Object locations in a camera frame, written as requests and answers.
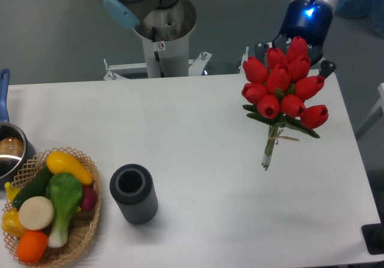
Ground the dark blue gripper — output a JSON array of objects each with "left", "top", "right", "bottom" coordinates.
[{"left": 254, "top": 0, "right": 336, "bottom": 79}]

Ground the red tulip bouquet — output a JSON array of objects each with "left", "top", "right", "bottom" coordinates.
[{"left": 241, "top": 36, "right": 329, "bottom": 170}]

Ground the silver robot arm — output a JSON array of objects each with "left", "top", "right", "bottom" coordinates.
[{"left": 103, "top": 0, "right": 338, "bottom": 80}]

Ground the blue plastic bag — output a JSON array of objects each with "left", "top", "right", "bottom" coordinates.
[{"left": 336, "top": 0, "right": 383, "bottom": 38}]

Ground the black box at edge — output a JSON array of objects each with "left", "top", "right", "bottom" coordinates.
[{"left": 361, "top": 224, "right": 383, "bottom": 255}]

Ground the grey ribbed vase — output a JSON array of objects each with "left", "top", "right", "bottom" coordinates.
[{"left": 109, "top": 164, "right": 158, "bottom": 225}]

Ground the purple red onion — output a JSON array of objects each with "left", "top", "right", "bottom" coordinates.
[{"left": 80, "top": 185, "right": 98, "bottom": 212}]

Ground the yellow squash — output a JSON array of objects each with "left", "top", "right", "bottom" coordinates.
[{"left": 46, "top": 151, "right": 94, "bottom": 185}]

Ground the green bok choy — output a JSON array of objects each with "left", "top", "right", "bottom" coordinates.
[{"left": 46, "top": 172, "right": 82, "bottom": 248}]

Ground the woven wicker basket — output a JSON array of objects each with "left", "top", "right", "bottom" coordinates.
[{"left": 2, "top": 147, "right": 101, "bottom": 267}]

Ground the green cucumber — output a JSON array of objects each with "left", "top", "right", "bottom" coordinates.
[{"left": 12, "top": 165, "right": 53, "bottom": 209}]

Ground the round beige disc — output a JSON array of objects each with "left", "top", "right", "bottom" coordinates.
[{"left": 19, "top": 196, "right": 55, "bottom": 230}]

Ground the yellow banana tip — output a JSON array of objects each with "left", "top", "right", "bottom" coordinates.
[{"left": 4, "top": 182, "right": 20, "bottom": 203}]

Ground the orange fruit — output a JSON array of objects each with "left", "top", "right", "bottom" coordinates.
[{"left": 16, "top": 231, "right": 48, "bottom": 264}]

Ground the yellow bell pepper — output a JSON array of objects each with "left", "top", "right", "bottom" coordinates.
[{"left": 2, "top": 208, "right": 28, "bottom": 238}]

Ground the white frame at right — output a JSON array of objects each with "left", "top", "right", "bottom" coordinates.
[{"left": 355, "top": 83, "right": 383, "bottom": 141}]

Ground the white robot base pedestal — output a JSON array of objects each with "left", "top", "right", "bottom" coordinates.
[{"left": 103, "top": 36, "right": 212, "bottom": 80}]

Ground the blue handled saucepan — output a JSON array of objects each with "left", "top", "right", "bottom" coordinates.
[{"left": 1, "top": 69, "right": 35, "bottom": 191}]

